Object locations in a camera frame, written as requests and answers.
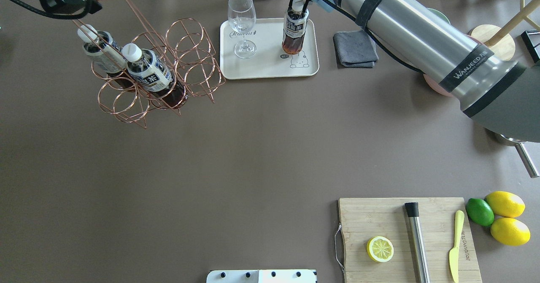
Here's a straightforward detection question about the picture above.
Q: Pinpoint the tea bottle white cap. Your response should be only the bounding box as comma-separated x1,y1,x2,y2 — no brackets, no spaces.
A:
282,0,309,55

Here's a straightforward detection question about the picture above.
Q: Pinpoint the copper wire bottle basket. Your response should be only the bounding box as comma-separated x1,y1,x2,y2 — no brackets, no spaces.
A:
75,0,226,129

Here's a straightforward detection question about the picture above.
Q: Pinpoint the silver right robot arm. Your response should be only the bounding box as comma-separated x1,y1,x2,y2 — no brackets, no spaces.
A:
322,0,540,143

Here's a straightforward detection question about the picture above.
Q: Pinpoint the clear wine glass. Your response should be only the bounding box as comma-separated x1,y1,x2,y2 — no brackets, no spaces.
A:
227,0,257,59

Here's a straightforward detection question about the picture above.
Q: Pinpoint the grey folded cloth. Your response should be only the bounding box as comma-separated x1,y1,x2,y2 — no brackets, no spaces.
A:
332,30,379,68

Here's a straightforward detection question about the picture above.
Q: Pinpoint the cream rabbit tray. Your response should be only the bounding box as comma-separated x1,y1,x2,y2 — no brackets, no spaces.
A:
219,18,319,80

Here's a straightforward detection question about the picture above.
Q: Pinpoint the mint green bowl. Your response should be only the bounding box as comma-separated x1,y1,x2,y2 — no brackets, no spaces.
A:
427,8,451,25

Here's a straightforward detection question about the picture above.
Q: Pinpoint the wooden glass drying stand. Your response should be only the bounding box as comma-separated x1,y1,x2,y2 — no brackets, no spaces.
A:
468,0,540,61

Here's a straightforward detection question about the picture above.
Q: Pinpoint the bamboo cutting board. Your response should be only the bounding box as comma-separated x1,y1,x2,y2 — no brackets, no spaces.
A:
338,198,465,283

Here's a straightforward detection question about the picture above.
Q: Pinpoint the steel ice scoop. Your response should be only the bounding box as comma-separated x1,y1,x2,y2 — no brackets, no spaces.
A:
494,133,540,178

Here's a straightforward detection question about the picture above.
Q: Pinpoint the half lemon slice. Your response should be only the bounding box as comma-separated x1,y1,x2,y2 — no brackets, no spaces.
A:
366,236,394,263

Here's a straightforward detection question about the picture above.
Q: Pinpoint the yellow plastic knife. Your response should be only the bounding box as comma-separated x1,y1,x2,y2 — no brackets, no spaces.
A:
448,210,464,283

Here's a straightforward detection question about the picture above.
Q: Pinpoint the green lime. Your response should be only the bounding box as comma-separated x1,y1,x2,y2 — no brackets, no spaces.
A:
465,198,494,227

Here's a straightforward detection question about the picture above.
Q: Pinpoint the steel muddler black tip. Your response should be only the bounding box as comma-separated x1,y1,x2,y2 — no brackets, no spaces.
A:
404,202,431,283

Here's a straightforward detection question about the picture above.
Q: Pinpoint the whole yellow lemon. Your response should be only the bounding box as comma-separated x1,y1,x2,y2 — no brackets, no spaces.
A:
484,191,525,218

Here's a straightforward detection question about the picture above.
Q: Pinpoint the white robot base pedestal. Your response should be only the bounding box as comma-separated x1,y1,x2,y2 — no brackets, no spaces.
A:
206,269,318,283

